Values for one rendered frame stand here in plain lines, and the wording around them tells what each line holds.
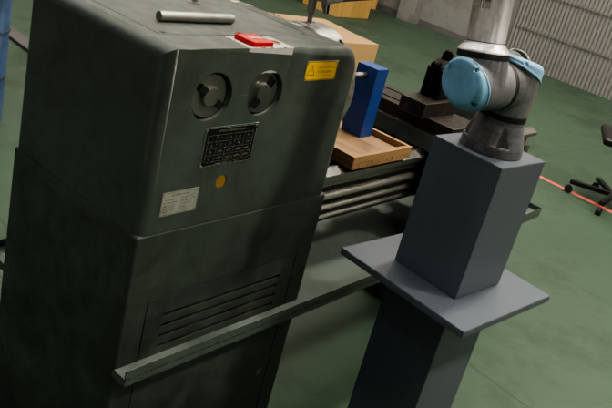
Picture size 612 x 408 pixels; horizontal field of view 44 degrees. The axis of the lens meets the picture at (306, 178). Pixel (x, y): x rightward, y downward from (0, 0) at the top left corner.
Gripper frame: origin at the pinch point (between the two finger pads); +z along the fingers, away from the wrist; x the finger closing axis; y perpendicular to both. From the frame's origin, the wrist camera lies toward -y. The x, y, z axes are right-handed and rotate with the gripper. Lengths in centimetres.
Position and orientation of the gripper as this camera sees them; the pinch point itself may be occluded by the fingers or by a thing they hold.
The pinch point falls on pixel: (324, 8)
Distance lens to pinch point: 206.7
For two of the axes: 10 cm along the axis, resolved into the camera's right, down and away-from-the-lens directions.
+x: 2.7, -2.6, 9.3
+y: 9.5, 2.3, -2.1
